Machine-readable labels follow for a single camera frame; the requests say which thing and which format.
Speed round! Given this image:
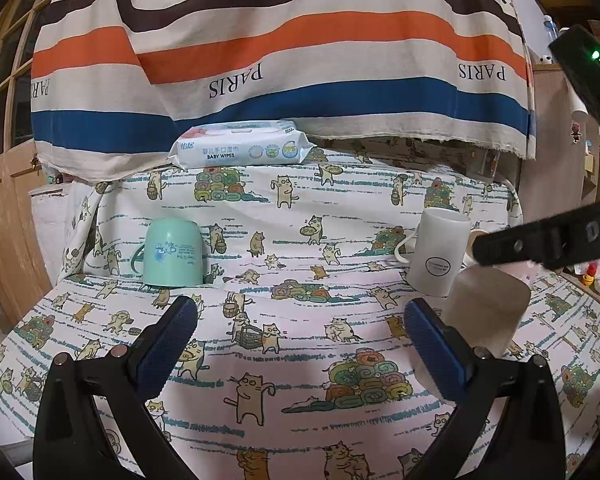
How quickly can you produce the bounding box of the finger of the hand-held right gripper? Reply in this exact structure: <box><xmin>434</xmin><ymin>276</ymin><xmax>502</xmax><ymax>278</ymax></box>
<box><xmin>472</xmin><ymin>212</ymin><xmax>567</xmax><ymax>267</ymax></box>

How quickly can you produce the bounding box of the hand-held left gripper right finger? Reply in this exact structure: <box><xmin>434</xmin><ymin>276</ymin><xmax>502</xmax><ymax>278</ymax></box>
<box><xmin>404</xmin><ymin>297</ymin><xmax>566</xmax><ymax>480</ymax></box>

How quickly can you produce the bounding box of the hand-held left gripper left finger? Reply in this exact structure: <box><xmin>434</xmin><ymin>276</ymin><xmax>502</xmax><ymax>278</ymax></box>
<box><xmin>32</xmin><ymin>295</ymin><xmax>200</xmax><ymax>480</ymax></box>

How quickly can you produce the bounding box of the white cup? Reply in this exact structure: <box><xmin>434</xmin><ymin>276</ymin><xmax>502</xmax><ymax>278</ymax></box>
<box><xmin>394</xmin><ymin>208</ymin><xmax>474</xmax><ymax>299</ymax></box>

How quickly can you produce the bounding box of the mint green cup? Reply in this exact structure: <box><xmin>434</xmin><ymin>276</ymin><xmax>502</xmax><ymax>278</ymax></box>
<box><xmin>131</xmin><ymin>217</ymin><xmax>204</xmax><ymax>289</ymax></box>

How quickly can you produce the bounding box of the small colourful toy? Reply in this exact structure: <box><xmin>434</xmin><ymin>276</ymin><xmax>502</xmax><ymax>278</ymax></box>
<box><xmin>579</xmin><ymin>260</ymin><xmax>600</xmax><ymax>296</ymax></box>

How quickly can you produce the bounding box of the beige flat sheet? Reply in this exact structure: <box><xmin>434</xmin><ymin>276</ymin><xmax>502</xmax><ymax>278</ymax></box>
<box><xmin>444</xmin><ymin>265</ymin><xmax>532</xmax><ymax>359</ymax></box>

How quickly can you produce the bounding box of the cat print blanket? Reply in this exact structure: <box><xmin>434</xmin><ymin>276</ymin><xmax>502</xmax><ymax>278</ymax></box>
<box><xmin>0</xmin><ymin>135</ymin><xmax>600</xmax><ymax>480</ymax></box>

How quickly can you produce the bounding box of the wooden door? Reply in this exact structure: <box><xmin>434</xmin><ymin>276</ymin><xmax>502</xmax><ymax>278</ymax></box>
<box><xmin>0</xmin><ymin>0</ymin><xmax>65</xmax><ymax>322</ymax></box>

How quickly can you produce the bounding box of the baby wipes pack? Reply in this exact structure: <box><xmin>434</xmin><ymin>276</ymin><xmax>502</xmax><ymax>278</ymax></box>
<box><xmin>168</xmin><ymin>120</ymin><xmax>317</xmax><ymax>169</ymax></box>

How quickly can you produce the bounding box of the striped cloth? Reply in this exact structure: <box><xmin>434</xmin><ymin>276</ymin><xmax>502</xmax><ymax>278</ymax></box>
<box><xmin>30</xmin><ymin>0</ymin><xmax>539</xmax><ymax>182</ymax></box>

